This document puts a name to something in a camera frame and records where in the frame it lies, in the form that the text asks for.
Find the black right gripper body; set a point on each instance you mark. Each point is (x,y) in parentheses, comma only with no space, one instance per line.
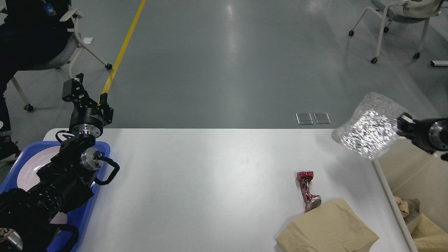
(431,135)

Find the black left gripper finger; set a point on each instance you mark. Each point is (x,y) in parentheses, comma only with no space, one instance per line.
(74,92)
(106,110)

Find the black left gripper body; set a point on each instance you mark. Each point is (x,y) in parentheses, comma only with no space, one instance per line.
(86,120)

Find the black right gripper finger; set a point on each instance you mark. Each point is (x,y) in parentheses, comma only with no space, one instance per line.
(406,125)

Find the brown paper ball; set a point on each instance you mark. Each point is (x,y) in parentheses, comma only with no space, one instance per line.
(402,206)

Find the pink plate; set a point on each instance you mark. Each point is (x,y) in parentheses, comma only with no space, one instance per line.
(27,176)

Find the brown paper bag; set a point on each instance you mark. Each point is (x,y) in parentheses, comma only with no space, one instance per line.
(332,227)
(429,237)

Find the crushed red soda can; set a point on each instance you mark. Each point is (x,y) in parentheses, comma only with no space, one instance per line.
(310,201)

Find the foil tray with paper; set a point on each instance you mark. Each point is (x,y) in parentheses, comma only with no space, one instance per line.
(414,215)

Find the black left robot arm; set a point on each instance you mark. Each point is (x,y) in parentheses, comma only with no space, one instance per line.
(65,182)

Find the grey office chair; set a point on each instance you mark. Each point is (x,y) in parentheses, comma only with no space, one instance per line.
(74,48)

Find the beige plastic bin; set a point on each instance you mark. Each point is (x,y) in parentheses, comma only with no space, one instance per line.
(407,172)

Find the white floor tag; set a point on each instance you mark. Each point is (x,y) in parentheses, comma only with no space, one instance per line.
(88,40)

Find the white object at right edge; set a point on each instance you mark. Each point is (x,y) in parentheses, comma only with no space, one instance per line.
(439,63)

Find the person in black clothes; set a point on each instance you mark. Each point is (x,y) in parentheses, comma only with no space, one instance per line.
(32,33)

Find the blue plastic tray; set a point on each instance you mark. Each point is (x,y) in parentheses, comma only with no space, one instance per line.
(78,217)

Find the silver floor outlet plates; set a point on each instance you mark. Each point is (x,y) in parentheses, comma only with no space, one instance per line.
(312,118)

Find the grey chair in background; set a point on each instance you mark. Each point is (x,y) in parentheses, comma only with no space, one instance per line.
(401,11)

